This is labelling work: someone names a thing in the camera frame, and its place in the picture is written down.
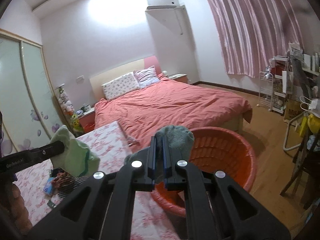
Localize grey green sock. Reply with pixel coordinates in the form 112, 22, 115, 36
123, 125, 195, 184

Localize brown satin scrunchie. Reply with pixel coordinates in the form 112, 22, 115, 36
51, 172, 75, 192

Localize white air conditioner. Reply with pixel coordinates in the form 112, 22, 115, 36
146, 0, 177, 10

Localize bed with red duvet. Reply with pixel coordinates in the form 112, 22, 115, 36
95, 75, 253, 152

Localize white wire rack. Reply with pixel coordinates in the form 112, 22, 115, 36
257, 72, 273, 112

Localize bedside table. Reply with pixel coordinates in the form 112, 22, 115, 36
168, 73, 189, 83
79, 107, 95, 133

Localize beige pink headboard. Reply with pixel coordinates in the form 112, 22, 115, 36
89, 56, 162, 101

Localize person's left hand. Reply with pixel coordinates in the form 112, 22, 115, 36
1, 183, 33, 235

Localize glass sliding wardrobe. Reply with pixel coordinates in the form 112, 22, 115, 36
1, 34, 63, 156

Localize dark wooden chair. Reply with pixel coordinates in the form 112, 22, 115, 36
280, 132, 319, 210

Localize orange plastic laundry basket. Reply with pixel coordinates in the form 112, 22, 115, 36
150, 126, 258, 218

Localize hanging plush toys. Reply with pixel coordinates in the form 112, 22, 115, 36
57, 84, 75, 116

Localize pink striped pillow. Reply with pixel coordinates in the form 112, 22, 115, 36
133, 66, 160, 88

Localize light green cloth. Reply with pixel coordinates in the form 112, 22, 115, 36
50, 125, 100, 177

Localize floral pink tablecloth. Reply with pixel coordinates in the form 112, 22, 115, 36
12, 120, 181, 240

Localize white floral pillow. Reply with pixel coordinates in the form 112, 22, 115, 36
102, 72, 140, 101

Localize left bedside table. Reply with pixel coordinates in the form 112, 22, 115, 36
79, 107, 95, 133

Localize right bedside table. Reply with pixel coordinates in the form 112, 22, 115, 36
168, 73, 189, 83

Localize white shelf cart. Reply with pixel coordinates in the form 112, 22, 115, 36
270, 55, 293, 115

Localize blue small box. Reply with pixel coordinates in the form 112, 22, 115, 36
43, 177, 56, 197

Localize pink striped curtain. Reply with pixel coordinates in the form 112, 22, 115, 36
207, 0, 304, 78

